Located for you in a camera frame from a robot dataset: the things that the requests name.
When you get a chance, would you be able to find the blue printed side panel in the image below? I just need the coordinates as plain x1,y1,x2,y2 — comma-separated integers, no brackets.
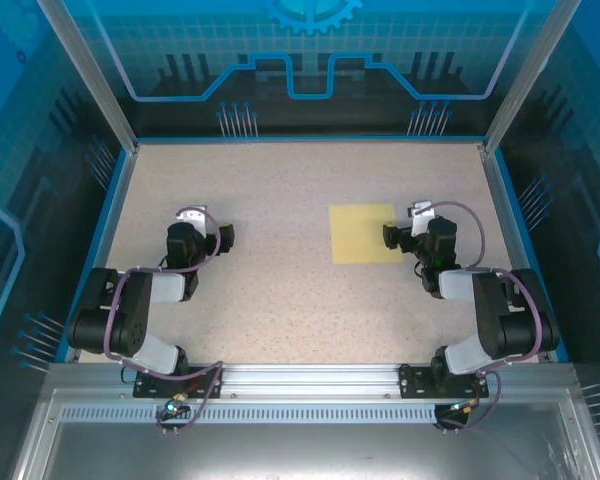
0,0,131,381
494,0,600,396

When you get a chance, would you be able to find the grey metal shelf panel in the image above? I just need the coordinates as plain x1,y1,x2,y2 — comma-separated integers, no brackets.
9,387,600,480

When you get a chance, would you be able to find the blue printed gear panel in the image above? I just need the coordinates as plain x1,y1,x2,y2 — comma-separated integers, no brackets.
62,0,556,139

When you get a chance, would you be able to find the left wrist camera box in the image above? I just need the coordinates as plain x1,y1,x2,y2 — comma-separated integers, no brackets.
176,204,210,236

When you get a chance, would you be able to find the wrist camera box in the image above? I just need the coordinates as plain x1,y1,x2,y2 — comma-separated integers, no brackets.
176,204,210,236
410,200,436,236

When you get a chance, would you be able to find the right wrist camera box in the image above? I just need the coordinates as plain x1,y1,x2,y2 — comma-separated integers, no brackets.
410,200,436,236

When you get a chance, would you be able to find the aluminium side rail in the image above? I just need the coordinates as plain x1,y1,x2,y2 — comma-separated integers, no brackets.
478,141,554,362
64,142,141,364

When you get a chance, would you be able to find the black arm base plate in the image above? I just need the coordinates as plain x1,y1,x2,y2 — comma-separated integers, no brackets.
132,366,225,400
398,363,490,400

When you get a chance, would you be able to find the long aluminium mounting rail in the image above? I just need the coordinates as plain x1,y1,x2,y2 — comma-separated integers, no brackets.
47,363,576,402

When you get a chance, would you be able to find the cable plug with light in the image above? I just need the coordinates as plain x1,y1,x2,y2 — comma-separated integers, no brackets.
162,393,189,417
444,398,482,415

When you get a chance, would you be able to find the aluminium frame post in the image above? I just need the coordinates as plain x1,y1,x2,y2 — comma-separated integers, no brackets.
37,0,140,154
482,0,581,154

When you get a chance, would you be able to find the slotted grey cable duct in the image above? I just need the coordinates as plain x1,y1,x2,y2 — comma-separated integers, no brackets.
59,405,454,424

